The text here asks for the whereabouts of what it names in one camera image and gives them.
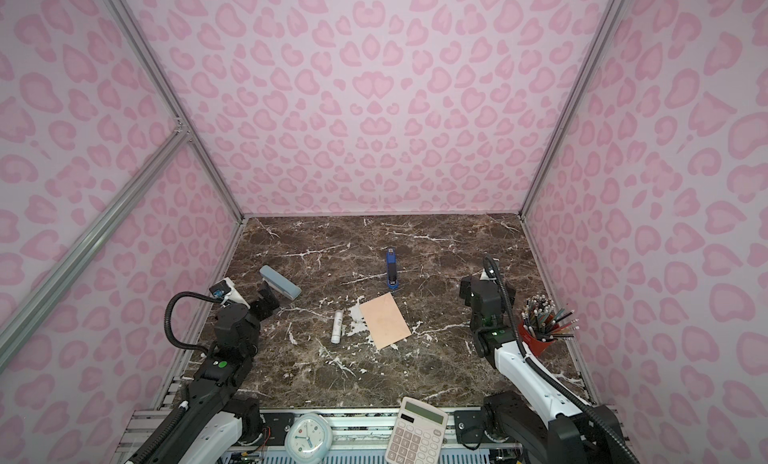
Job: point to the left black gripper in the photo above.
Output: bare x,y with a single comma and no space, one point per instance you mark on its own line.
267,297

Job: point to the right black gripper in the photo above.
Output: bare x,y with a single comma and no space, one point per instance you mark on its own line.
467,291

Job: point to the white glue stick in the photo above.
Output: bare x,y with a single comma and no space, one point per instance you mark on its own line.
337,327

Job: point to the beige envelope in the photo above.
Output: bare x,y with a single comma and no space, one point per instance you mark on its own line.
384,321

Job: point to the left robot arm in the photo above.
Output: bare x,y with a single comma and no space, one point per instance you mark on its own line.
209,412

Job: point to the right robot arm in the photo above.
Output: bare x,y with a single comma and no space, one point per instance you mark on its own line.
548,421

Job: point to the red pen holder cup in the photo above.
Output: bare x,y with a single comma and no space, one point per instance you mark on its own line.
543,324

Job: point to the light blue box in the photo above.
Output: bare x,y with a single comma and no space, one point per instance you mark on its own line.
280,283

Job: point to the white round clock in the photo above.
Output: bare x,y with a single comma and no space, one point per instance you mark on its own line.
309,439

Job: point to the white calculator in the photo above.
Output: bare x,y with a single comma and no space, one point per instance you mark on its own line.
418,433

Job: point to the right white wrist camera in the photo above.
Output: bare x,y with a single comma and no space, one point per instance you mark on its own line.
488,274

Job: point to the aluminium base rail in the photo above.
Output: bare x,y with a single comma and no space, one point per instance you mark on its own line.
359,435

